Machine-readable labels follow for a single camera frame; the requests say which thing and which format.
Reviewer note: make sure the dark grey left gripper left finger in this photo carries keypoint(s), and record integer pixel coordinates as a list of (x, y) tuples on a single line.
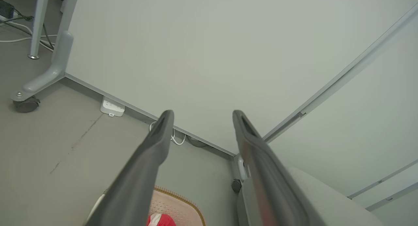
[(137, 173)]

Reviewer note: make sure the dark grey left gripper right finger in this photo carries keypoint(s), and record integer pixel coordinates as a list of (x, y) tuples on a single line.
[(267, 180)]

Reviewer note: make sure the red cloth garment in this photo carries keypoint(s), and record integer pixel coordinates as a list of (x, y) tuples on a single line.
[(161, 220)]

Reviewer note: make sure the grey fabric sofa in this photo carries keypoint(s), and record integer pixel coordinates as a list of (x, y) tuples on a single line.
[(326, 203)]

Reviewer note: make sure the small black caster wheel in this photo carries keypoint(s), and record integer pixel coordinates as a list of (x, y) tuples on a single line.
[(236, 185)]

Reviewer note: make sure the cream perforated laundry basket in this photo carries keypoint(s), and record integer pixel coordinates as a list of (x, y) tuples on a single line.
[(176, 206)]

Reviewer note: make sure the white power strip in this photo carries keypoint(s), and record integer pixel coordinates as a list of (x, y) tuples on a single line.
[(112, 107)]

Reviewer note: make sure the white partition panel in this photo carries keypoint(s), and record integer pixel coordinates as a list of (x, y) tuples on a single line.
[(196, 56), (359, 121)]

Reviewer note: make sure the grey partition foot with caster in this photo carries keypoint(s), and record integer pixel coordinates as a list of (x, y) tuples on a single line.
[(49, 77)]

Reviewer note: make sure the grey metal table leg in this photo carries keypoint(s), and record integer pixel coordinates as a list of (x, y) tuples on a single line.
[(38, 23)]

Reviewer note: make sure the black power adapter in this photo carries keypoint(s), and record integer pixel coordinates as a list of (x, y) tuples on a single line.
[(6, 8)]

